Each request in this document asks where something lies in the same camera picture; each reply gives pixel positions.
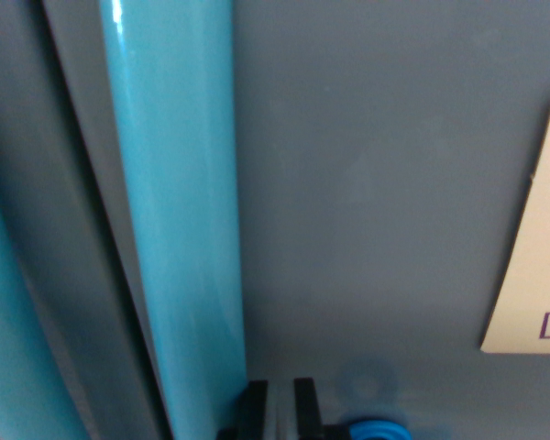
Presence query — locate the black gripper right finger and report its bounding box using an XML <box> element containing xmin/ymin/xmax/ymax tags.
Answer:
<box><xmin>294</xmin><ymin>378</ymin><xmax>325</xmax><ymax>440</ymax></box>

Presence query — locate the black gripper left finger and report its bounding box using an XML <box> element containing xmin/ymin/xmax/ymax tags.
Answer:
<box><xmin>236</xmin><ymin>379</ymin><xmax>270</xmax><ymax>440</ymax></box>

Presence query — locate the grey fridge door with display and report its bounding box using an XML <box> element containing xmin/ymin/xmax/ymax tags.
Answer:
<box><xmin>0</xmin><ymin>0</ymin><xmax>164</xmax><ymax>440</ymax></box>

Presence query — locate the blue clip without note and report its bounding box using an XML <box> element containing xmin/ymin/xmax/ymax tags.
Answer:
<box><xmin>336</xmin><ymin>414</ymin><xmax>413</xmax><ymax>440</ymax></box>

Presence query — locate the yellow fruit checklist note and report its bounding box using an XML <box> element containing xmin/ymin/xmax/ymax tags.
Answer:
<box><xmin>479</xmin><ymin>85</ymin><xmax>550</xmax><ymax>355</ymax></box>

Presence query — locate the teal door handle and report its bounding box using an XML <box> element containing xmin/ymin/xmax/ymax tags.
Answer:
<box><xmin>98</xmin><ymin>0</ymin><xmax>248</xmax><ymax>440</ymax></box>
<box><xmin>0</xmin><ymin>155</ymin><xmax>91</xmax><ymax>440</ymax></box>

